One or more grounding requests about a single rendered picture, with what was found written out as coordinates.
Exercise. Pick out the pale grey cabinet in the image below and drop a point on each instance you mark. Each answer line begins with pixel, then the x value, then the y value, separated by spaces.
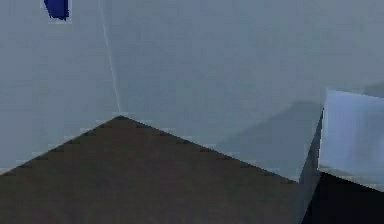
pixel 353 133

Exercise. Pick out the blue framed wall picture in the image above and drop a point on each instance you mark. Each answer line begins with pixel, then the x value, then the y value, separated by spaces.
pixel 57 8

